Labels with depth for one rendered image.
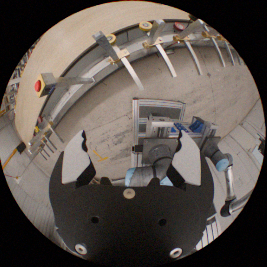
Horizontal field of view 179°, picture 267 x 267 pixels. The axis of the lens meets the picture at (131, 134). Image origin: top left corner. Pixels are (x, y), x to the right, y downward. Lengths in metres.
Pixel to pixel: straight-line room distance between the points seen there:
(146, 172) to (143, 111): 1.00
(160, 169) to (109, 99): 1.31
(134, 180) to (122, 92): 1.28
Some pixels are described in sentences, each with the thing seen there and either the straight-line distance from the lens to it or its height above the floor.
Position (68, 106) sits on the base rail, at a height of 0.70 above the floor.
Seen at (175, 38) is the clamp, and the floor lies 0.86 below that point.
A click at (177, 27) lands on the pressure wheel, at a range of 0.78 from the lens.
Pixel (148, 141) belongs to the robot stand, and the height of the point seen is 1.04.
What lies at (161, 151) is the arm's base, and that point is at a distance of 0.49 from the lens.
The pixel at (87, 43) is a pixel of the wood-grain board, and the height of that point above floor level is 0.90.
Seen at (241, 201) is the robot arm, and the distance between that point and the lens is 0.76.
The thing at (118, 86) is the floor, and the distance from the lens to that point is 1.44.
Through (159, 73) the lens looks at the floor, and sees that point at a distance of 1.51.
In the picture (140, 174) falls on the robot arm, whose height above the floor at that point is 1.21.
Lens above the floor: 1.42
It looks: 58 degrees down
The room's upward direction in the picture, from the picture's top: 179 degrees counter-clockwise
